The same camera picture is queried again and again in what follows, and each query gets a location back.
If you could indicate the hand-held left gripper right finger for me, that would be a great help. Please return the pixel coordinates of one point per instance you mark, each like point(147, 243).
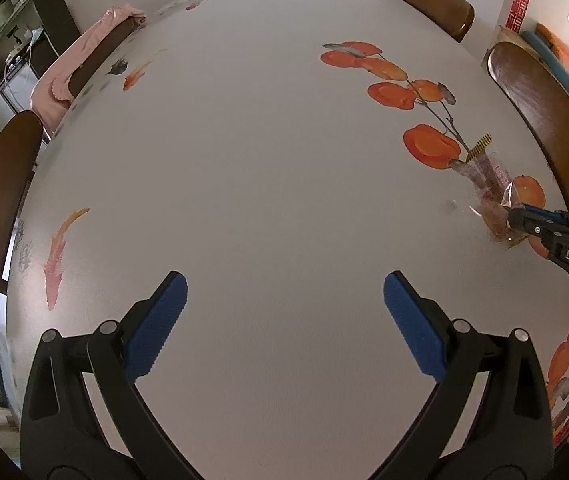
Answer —
point(414, 330)

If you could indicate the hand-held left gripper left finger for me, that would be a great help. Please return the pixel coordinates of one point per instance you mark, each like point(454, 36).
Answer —
point(157, 325)

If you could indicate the clear plastic wrapper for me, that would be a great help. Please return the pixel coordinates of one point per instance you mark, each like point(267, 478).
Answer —
point(487, 175)

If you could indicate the blue sofa cushion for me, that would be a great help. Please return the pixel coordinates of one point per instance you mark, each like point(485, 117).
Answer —
point(552, 60)

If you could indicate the orange sofa cushion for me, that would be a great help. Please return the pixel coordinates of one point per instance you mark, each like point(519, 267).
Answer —
point(559, 45)

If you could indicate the pink cloth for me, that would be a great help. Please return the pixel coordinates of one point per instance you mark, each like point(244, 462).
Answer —
point(54, 87)

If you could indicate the white drawer cabinet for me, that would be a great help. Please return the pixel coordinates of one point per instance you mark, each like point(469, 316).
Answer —
point(7, 102)

